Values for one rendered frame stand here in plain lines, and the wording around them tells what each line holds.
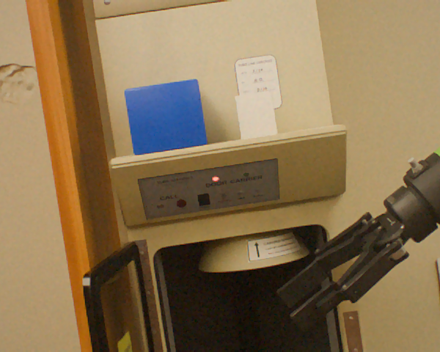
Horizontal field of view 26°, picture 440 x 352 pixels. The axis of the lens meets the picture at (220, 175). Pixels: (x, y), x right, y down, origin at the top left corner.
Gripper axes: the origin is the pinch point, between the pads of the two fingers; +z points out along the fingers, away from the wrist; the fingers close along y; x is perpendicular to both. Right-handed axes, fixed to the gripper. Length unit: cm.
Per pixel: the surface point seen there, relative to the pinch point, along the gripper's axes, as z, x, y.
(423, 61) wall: -43, 4, -55
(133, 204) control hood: 10.3, -23.2, -9.2
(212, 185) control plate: 0.1, -18.8, -7.2
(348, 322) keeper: -2.2, 10.8, -6.7
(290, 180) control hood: -8.8, -12.2, -7.0
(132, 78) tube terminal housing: -0.4, -35.4, -18.7
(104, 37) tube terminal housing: -1.0, -42.1, -20.4
